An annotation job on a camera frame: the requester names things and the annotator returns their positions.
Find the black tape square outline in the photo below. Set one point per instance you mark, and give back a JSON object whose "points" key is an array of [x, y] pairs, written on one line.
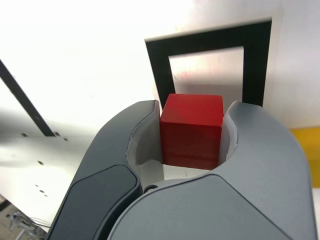
{"points": [[200, 41]]}

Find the red cube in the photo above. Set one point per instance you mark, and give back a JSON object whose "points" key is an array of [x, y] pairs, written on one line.
{"points": [[190, 130]]}

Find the black tape strip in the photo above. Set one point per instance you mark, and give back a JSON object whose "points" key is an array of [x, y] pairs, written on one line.
{"points": [[25, 101]]}

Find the yellow cube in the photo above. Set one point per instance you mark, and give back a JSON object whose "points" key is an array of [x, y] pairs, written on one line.
{"points": [[312, 145]]}

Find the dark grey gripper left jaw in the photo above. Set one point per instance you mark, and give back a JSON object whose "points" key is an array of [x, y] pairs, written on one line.
{"points": [[110, 155]]}

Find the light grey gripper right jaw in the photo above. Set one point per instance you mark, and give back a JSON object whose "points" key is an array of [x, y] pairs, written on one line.
{"points": [[237, 205]]}

